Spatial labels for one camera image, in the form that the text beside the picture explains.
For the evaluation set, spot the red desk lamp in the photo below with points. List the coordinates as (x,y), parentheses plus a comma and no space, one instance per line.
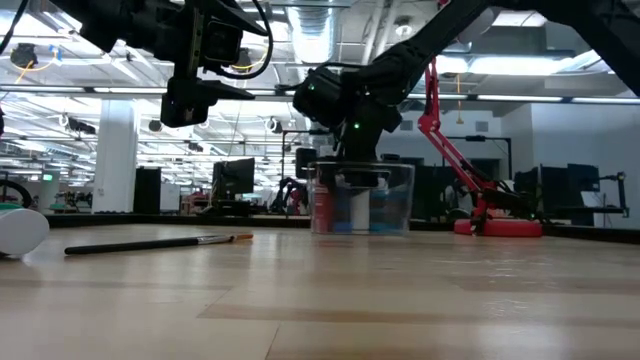
(500,228)

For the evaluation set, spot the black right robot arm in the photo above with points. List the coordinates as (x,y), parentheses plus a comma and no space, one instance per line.
(425,45)

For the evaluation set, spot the thin dark paintbrush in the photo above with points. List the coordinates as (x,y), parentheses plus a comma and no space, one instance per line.
(150,244)

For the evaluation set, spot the small green paint bottle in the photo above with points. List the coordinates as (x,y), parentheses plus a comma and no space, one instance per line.
(20,232)

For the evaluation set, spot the clear plastic container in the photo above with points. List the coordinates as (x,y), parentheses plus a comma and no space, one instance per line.
(407,220)

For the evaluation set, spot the white building pillar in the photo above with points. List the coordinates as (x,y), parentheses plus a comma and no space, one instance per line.
(117,150)

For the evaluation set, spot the black metal rig frame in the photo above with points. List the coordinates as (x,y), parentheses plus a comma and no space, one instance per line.
(150,220)

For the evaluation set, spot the silver ventilation duct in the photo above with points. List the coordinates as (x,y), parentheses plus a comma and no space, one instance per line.
(310,30)

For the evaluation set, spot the black monitor stand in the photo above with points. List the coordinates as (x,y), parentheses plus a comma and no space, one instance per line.
(621,192)

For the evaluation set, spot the black cabinet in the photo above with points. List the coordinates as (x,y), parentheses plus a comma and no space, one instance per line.
(147,190)

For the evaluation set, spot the black computer monitor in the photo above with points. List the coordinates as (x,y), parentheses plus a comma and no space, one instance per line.
(235,177)
(582,177)

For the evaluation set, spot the black background robot arm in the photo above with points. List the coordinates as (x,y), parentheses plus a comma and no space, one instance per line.
(285,187)

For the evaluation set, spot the red paint bottle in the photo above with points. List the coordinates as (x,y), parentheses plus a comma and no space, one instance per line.
(322,210)

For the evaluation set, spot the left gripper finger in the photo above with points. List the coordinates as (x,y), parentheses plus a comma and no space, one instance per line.
(225,90)

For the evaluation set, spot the black curved tube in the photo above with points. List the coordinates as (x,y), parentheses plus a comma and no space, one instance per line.
(22,190)

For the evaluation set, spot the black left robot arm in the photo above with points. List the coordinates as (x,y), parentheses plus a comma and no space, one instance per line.
(125,22)

